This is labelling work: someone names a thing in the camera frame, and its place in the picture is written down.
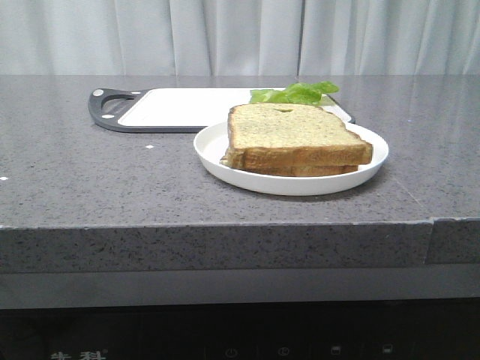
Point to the bread slice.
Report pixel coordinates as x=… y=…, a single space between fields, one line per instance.
x=268 y=135
x=304 y=171

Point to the green lettuce leaf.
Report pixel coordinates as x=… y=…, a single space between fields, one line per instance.
x=295 y=93

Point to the white round plate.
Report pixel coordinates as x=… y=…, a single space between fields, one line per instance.
x=211 y=143

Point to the white pleated curtain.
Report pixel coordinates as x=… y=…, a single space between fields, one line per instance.
x=239 y=38

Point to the black appliance control panel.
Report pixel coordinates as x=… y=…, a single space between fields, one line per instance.
x=423 y=329

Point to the white cutting board grey handle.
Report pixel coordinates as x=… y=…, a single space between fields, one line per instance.
x=164 y=110

